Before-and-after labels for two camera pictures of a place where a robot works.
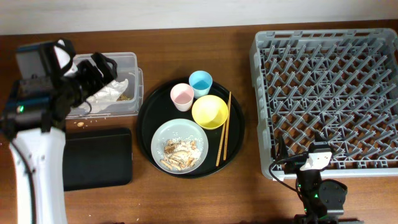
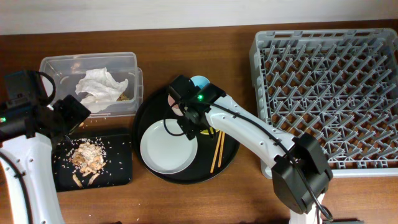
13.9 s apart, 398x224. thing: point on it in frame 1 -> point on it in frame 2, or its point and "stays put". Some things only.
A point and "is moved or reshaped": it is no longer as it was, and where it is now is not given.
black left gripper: (87, 67) -> (76, 112)
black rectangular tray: (97, 158) stays put
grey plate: (180, 146) is moved or reshaped
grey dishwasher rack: (341, 83) stays put
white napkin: (107, 96) stays put
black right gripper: (319, 142) -> (188, 127)
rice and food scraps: (182, 153) -> (87, 158)
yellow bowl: (209, 112) is moved or reshaped
